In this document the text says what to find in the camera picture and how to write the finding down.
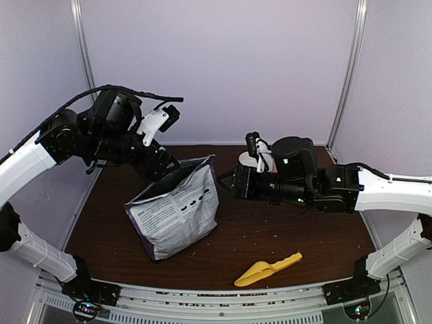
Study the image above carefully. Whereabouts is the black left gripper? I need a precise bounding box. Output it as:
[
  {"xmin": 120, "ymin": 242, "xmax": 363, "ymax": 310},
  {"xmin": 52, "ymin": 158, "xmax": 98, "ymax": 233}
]
[{"xmin": 86, "ymin": 125, "xmax": 180, "ymax": 182}]

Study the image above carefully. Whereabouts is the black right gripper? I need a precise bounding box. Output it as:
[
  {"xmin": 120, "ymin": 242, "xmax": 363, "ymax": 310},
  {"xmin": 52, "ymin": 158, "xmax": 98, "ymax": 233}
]
[{"xmin": 217, "ymin": 165, "xmax": 312, "ymax": 207}]

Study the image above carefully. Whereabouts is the purple pet food bag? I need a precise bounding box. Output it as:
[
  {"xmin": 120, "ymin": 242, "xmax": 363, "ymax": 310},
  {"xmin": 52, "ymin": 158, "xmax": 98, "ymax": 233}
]
[{"xmin": 124, "ymin": 155, "xmax": 219, "ymax": 261}]

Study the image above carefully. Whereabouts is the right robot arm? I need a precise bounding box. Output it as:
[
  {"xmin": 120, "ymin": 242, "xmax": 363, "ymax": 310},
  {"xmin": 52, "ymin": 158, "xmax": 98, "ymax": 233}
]
[{"xmin": 217, "ymin": 132, "xmax": 431, "ymax": 298}]

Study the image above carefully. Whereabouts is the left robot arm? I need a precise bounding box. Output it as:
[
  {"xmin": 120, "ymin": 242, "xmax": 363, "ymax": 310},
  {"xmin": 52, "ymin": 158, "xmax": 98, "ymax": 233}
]
[{"xmin": 1, "ymin": 84, "xmax": 180, "ymax": 300}]

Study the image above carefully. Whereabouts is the black and white ceramic bowl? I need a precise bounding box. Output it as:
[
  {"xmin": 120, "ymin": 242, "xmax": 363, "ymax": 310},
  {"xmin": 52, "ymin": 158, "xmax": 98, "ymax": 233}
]
[{"xmin": 238, "ymin": 151, "xmax": 258, "ymax": 168}]

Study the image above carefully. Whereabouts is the yellow plastic scoop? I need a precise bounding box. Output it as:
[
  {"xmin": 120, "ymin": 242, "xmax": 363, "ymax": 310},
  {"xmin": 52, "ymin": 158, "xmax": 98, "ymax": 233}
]
[{"xmin": 234, "ymin": 252, "xmax": 303, "ymax": 288}]

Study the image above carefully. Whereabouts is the left circuit board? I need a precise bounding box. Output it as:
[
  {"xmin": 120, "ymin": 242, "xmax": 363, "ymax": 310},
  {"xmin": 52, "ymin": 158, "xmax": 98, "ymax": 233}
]
[{"xmin": 72, "ymin": 300, "xmax": 101, "ymax": 321}]

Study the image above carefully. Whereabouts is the circuit board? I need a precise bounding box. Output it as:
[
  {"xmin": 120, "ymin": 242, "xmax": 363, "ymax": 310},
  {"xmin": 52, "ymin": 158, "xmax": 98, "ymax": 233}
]
[
  {"xmin": 72, "ymin": 300, "xmax": 101, "ymax": 321},
  {"xmin": 343, "ymin": 299, "xmax": 371, "ymax": 321}
]

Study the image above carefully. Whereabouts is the right circuit board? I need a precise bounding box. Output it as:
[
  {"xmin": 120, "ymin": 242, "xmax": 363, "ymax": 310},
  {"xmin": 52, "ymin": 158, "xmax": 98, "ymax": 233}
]
[{"xmin": 343, "ymin": 299, "xmax": 371, "ymax": 321}]

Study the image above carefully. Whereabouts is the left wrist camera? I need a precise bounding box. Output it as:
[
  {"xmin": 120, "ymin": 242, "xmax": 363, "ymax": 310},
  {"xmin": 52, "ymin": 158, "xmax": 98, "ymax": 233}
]
[{"xmin": 137, "ymin": 105, "xmax": 180, "ymax": 147}]

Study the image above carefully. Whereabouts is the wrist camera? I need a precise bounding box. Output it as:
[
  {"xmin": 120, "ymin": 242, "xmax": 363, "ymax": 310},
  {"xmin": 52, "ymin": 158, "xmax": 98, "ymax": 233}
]
[
  {"xmin": 137, "ymin": 105, "xmax": 180, "ymax": 147},
  {"xmin": 245, "ymin": 132, "xmax": 273, "ymax": 173}
]

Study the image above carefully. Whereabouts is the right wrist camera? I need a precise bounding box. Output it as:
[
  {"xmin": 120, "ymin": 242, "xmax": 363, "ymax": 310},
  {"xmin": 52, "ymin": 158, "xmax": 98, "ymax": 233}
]
[{"xmin": 245, "ymin": 132, "xmax": 273, "ymax": 173}]

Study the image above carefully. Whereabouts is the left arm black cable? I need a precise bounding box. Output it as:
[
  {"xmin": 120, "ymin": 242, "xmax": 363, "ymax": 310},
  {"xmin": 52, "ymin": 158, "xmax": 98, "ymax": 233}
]
[{"xmin": 6, "ymin": 84, "xmax": 185, "ymax": 156}]

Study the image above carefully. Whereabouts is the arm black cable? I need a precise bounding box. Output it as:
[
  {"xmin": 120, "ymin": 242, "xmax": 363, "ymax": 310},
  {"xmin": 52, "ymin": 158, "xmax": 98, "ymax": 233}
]
[
  {"xmin": 366, "ymin": 273, "xmax": 394, "ymax": 318},
  {"xmin": 6, "ymin": 84, "xmax": 185, "ymax": 156}
]

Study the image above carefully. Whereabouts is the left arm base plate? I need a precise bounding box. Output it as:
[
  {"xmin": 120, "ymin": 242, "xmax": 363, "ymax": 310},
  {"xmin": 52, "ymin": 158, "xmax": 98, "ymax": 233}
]
[{"xmin": 59, "ymin": 279, "xmax": 121, "ymax": 306}]

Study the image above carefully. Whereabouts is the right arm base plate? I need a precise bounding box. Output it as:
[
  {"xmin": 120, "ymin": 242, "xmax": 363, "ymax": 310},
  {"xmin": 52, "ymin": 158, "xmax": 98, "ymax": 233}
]
[{"xmin": 322, "ymin": 277, "xmax": 381, "ymax": 305}]

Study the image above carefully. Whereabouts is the left aluminium corner post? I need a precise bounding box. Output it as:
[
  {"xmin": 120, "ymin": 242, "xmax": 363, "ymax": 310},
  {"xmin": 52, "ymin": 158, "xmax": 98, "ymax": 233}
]
[{"xmin": 70, "ymin": 0, "xmax": 95, "ymax": 90}]

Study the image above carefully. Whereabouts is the aluminium corner post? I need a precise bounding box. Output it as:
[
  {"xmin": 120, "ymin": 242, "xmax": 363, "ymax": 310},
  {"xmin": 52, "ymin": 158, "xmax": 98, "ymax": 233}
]
[
  {"xmin": 70, "ymin": 0, "xmax": 95, "ymax": 90},
  {"xmin": 326, "ymin": 0, "xmax": 368, "ymax": 151}
]

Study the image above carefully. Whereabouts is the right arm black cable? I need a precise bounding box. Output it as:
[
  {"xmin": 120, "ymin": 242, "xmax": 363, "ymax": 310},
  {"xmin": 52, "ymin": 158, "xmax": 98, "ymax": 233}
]
[{"xmin": 366, "ymin": 273, "xmax": 394, "ymax": 318}]

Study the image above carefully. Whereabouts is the front aluminium rail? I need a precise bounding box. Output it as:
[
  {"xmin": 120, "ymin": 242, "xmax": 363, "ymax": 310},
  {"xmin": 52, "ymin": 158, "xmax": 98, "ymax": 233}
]
[{"xmin": 33, "ymin": 263, "xmax": 416, "ymax": 324}]

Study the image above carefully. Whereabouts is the right aluminium corner post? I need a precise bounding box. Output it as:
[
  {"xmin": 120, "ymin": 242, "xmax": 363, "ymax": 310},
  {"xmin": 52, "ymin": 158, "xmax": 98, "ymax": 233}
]
[{"xmin": 326, "ymin": 0, "xmax": 368, "ymax": 151}]

